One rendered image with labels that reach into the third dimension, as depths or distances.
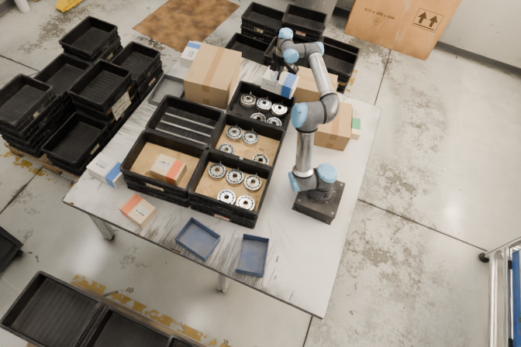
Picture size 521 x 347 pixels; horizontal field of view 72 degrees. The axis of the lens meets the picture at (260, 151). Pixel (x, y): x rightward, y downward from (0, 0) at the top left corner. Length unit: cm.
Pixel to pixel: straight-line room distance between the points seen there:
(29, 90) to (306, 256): 239
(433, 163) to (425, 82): 109
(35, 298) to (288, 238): 142
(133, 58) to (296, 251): 224
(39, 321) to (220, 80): 173
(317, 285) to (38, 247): 200
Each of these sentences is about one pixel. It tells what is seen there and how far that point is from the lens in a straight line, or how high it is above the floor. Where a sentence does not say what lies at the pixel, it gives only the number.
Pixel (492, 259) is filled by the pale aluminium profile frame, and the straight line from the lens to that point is 336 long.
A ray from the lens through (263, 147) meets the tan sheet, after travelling 224.
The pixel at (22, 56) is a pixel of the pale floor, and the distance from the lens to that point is 437.
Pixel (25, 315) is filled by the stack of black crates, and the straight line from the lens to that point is 243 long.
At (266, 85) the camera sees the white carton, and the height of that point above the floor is 109.
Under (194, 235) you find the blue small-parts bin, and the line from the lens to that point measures 210.
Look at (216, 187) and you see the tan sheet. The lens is 208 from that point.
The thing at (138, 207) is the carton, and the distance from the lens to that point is 213.
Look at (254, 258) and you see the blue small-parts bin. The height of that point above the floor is 70.
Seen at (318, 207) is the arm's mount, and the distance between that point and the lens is 213.
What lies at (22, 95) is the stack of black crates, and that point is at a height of 49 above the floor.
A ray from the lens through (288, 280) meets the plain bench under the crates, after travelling 206.
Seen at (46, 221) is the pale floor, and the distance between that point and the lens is 316.
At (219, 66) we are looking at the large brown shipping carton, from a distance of 259.
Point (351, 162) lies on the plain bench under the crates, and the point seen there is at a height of 70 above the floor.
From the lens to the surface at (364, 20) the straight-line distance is 459.
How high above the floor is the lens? 266
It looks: 56 degrees down
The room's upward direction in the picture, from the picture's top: 11 degrees clockwise
